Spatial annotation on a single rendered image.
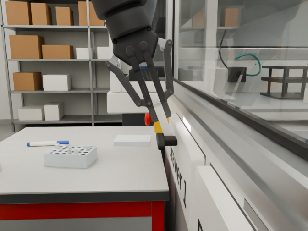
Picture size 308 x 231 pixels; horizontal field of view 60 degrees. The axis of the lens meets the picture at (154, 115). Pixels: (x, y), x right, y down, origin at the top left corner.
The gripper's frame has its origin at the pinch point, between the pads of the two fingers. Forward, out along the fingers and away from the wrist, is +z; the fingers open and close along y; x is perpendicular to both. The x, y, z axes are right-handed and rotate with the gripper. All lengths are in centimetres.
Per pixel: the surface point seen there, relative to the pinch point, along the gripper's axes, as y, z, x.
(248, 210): -3.8, 1.6, 31.6
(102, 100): 87, 25, -411
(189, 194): 0.0, 7.0, 17.0
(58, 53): 115, -66, -367
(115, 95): 17, -1, -77
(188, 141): -2.5, 2.0, 11.3
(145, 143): 8.3, 14.7, -38.9
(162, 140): 1.2, 2.4, 5.3
